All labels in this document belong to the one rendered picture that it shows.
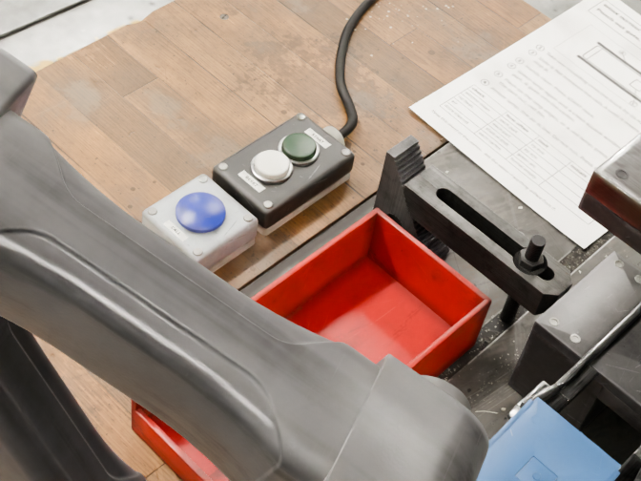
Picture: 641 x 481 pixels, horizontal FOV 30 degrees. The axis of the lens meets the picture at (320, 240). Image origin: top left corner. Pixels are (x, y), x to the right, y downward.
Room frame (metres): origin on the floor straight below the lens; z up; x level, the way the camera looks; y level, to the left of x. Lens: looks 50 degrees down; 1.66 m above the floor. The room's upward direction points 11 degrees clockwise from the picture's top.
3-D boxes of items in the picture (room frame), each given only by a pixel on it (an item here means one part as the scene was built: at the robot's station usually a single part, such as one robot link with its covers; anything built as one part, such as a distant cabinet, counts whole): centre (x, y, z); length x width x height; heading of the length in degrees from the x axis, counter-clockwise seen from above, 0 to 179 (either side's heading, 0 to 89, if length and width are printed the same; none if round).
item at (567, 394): (0.47, -0.18, 0.98); 0.07 x 0.02 x 0.01; 144
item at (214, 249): (0.61, 0.10, 0.90); 0.07 x 0.07 x 0.06; 54
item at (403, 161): (0.66, -0.07, 0.95); 0.06 x 0.03 x 0.09; 54
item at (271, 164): (0.68, 0.05, 0.93); 0.03 x 0.03 x 0.02
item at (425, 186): (0.62, -0.13, 0.95); 0.15 x 0.03 x 0.10; 54
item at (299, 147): (0.70, 0.03, 0.93); 0.03 x 0.03 x 0.02
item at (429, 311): (0.49, -0.01, 0.93); 0.25 x 0.12 x 0.06; 144
